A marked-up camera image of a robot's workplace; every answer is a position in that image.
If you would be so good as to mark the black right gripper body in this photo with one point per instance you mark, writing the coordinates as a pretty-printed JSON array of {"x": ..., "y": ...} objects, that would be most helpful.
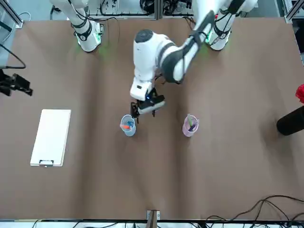
[{"x": 6, "y": 85}]

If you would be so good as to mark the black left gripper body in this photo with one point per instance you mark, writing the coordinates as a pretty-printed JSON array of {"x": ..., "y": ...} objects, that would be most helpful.
[{"x": 152, "y": 101}]

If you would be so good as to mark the blue pen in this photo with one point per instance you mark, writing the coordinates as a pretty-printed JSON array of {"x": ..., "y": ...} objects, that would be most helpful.
[{"x": 130, "y": 123}]

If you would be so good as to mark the orange pencil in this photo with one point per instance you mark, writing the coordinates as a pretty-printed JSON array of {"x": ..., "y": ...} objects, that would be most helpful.
[{"x": 126, "y": 127}]

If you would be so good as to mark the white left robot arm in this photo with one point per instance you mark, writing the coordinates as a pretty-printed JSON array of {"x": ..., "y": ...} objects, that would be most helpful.
[{"x": 147, "y": 59}]

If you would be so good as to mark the blue plastic cup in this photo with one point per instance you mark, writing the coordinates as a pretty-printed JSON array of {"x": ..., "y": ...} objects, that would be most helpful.
[{"x": 130, "y": 133}]

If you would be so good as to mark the green pen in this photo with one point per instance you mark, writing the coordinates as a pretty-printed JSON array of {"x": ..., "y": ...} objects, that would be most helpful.
[{"x": 190, "y": 120}]

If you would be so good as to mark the pink plastic cup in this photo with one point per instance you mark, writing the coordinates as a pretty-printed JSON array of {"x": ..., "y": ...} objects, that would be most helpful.
[{"x": 187, "y": 134}]

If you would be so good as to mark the purple pen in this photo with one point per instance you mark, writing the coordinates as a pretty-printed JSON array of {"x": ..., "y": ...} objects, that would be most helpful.
[{"x": 192, "y": 127}]

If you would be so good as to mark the white clipboard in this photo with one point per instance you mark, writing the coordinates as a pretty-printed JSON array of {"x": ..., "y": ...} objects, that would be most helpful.
[{"x": 51, "y": 137}]

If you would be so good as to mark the black vase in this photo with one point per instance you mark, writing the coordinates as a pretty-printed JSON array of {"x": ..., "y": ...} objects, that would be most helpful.
[{"x": 292, "y": 123}]

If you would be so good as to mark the red rose bouquet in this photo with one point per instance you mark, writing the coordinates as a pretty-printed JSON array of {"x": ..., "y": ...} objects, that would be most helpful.
[{"x": 300, "y": 93}]

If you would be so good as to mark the aluminium frame corner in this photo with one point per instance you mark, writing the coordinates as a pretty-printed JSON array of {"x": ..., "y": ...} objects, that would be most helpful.
[
  {"x": 16, "y": 20},
  {"x": 293, "y": 13}
]

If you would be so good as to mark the aluminium post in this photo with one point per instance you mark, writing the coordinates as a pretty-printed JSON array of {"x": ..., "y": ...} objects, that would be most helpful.
[
  {"x": 153, "y": 218},
  {"x": 159, "y": 9}
]

